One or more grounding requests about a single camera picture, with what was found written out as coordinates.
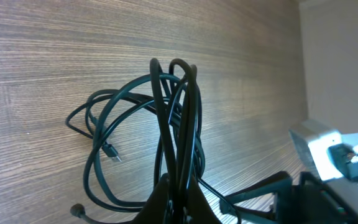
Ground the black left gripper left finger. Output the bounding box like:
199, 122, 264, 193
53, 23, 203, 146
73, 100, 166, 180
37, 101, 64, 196
131, 173, 173, 224

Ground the black cable bundle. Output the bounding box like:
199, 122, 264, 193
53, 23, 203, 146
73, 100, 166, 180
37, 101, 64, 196
65, 57, 242, 224

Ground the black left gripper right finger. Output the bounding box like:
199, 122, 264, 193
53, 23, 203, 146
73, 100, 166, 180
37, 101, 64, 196
181, 176, 221, 224

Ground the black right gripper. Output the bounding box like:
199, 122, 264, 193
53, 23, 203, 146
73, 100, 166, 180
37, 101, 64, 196
219, 171, 358, 224

